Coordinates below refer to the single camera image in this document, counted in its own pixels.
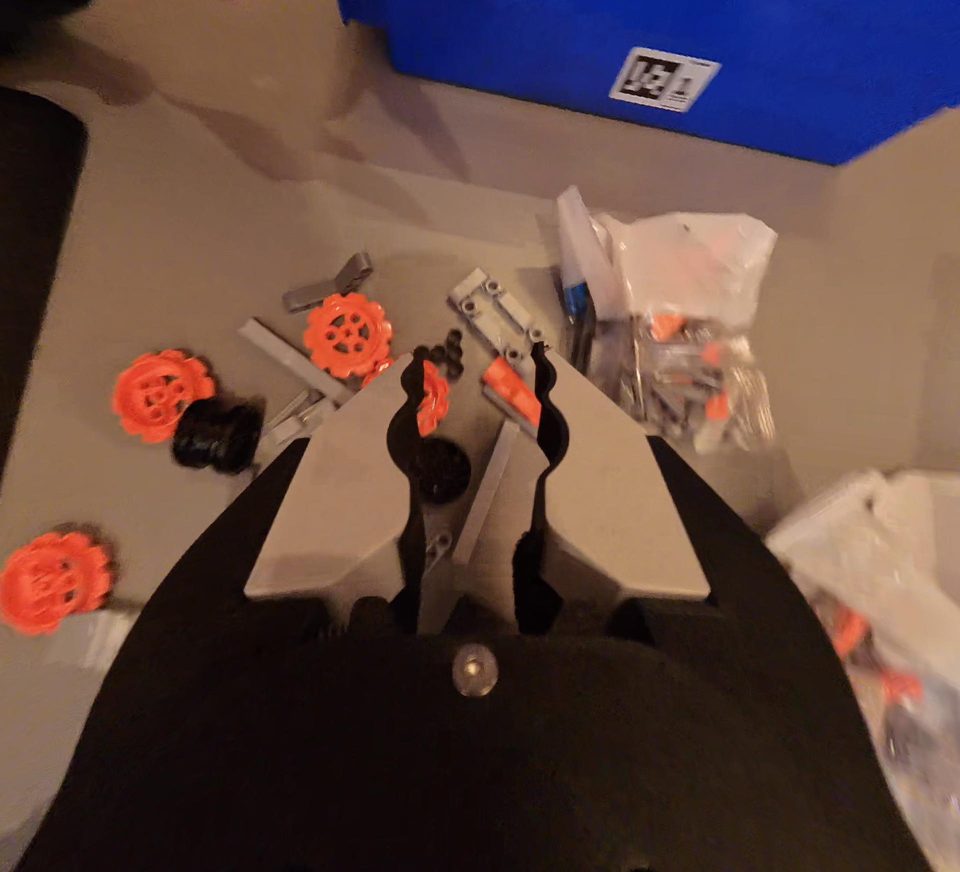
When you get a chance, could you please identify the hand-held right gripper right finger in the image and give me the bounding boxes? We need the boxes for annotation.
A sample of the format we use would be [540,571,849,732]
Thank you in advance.
[513,341,711,603]

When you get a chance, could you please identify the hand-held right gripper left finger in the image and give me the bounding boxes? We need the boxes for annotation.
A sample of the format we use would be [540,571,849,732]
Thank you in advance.
[244,353,429,599]

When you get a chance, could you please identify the clear bag of orange parts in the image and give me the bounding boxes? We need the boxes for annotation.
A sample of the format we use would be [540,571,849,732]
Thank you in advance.
[555,186,778,455]

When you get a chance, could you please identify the clear bag of grey beams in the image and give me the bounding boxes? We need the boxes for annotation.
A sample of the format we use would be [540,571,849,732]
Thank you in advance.
[765,469,960,872]

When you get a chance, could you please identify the blue plastic bin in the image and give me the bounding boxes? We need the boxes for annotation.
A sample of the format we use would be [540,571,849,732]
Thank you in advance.
[330,0,960,167]

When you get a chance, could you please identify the black wheel hub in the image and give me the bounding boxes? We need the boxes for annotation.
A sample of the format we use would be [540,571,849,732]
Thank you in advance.
[405,437,474,507]
[171,396,265,477]

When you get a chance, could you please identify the grey flat bar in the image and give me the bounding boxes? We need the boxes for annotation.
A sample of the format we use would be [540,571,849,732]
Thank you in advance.
[451,422,523,567]

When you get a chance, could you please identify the orange wedge panel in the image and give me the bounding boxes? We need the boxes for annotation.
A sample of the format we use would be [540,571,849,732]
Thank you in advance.
[480,357,543,428]

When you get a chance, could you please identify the dark grey long bar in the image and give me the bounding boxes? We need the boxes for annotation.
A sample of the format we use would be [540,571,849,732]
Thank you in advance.
[237,317,354,406]

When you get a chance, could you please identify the scattered orange gear wheels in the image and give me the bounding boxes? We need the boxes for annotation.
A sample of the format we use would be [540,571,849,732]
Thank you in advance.
[0,293,453,638]

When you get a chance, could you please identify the dark grey bent beam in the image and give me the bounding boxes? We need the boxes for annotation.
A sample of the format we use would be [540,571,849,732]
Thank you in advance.
[282,252,375,314]

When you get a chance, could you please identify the grey curved panel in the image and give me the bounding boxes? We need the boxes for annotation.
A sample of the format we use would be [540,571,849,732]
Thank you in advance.
[45,610,141,672]

